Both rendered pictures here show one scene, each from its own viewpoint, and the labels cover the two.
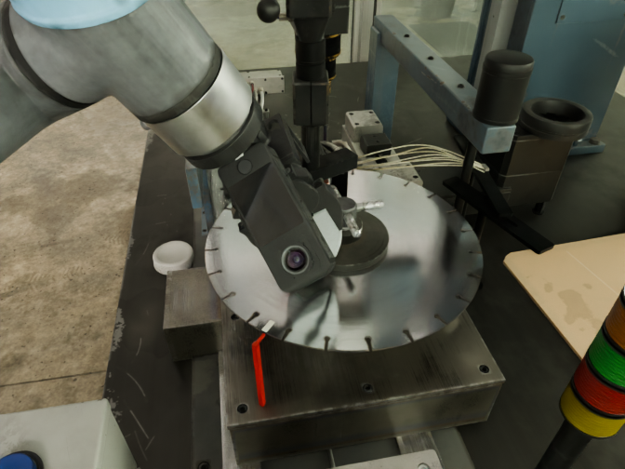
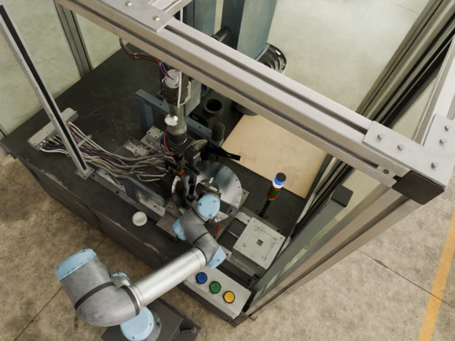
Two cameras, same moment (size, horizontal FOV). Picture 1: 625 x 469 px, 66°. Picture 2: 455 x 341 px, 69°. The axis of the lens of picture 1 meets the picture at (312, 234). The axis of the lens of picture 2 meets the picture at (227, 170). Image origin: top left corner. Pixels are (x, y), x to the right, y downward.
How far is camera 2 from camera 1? 116 cm
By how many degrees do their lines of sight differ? 41
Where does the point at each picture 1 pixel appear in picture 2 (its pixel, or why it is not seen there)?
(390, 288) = (226, 195)
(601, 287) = (244, 145)
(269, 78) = (71, 116)
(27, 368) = (38, 301)
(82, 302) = (24, 261)
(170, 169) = (89, 189)
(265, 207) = (223, 208)
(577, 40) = not seen: hidden behind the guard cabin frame
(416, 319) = (236, 198)
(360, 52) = (84, 67)
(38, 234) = not seen: outside the picture
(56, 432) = not seen: hidden behind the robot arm
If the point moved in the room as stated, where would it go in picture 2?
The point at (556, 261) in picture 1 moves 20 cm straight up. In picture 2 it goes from (231, 144) to (235, 123)
